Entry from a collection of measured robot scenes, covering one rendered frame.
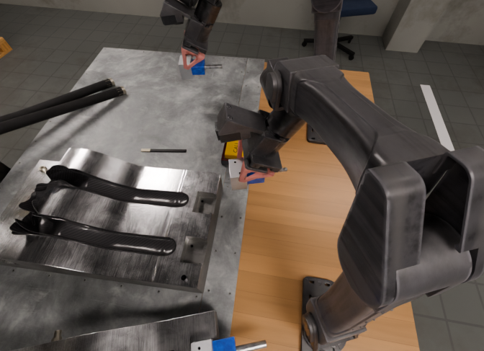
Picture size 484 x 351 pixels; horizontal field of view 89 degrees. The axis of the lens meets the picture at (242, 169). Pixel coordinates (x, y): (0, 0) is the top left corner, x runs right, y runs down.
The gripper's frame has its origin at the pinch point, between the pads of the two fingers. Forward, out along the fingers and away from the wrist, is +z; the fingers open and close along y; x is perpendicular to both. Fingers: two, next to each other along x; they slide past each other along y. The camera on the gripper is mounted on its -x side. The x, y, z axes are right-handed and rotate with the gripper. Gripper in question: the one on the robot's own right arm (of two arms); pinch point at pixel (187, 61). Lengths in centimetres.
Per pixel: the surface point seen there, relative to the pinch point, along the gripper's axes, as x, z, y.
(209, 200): 10.8, 3.6, 43.6
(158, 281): 2, 5, 62
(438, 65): 226, -16, -133
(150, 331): 3, 9, 70
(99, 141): -18.2, 26.5, 19.2
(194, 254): 8, 5, 56
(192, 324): 9, 5, 69
